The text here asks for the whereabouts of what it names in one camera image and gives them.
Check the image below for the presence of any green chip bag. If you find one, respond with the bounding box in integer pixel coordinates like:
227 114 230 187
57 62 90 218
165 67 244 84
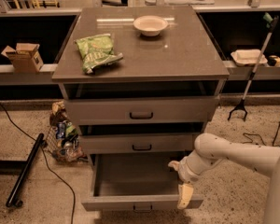
75 34 123 74

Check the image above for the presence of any yellow tape measure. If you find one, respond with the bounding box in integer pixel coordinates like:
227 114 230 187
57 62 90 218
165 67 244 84
268 55 280 66

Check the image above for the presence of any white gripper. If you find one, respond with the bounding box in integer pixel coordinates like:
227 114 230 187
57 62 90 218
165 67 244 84
168 157 199 209

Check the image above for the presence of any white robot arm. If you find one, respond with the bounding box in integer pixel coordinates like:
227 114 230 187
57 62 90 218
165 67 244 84
168 133 280 224

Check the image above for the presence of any white paper bowl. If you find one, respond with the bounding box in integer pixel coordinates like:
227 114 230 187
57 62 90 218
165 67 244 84
133 16 168 37

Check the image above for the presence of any grey bottom drawer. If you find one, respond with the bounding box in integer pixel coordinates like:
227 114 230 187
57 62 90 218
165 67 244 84
80 152 204 213

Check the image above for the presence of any white takeout container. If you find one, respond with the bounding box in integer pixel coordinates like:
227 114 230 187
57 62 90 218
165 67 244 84
231 49 260 66

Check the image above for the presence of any grey drawer cabinet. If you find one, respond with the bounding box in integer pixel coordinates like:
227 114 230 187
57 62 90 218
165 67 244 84
51 6 231 161

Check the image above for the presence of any wire basket with snacks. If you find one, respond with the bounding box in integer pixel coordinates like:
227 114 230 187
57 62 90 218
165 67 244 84
46 101 88 162

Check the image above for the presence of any grey middle drawer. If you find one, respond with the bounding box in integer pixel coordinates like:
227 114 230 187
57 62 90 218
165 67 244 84
79 122 204 154

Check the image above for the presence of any black power adapter with cable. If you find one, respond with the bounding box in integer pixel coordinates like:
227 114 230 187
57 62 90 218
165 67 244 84
243 120 280 147

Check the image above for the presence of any brown cardboard box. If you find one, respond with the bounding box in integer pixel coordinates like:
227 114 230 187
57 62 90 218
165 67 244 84
1 43 43 74

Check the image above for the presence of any reacher grabber tool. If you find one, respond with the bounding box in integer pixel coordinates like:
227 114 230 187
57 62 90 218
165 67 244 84
228 12 279 120

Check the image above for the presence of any black pole on floor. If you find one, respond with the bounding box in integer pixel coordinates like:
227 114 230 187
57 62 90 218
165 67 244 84
6 133 44 208

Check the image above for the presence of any grey drawer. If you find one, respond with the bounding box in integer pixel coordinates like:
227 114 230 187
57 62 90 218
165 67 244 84
64 81 218 125
80 152 204 213
79 122 204 154

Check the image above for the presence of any grey top drawer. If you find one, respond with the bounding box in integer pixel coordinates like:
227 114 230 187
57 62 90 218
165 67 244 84
64 81 218 125

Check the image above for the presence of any black floor cable left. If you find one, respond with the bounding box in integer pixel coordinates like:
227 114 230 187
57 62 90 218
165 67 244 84
0 89 77 224

